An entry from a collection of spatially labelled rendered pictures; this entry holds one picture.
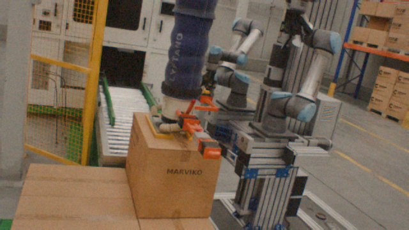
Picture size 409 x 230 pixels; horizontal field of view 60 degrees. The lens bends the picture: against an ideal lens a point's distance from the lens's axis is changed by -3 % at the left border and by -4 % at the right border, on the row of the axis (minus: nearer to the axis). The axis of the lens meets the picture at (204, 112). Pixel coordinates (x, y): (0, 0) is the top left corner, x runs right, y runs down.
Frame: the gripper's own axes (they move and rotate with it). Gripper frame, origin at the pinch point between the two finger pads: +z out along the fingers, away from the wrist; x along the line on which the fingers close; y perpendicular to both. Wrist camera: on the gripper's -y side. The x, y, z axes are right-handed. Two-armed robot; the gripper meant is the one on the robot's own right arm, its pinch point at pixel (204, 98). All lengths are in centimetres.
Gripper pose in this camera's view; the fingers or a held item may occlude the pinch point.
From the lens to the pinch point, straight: 247.5
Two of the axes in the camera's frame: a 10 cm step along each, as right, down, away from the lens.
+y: 3.1, 3.0, -9.0
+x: 9.3, 0.9, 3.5
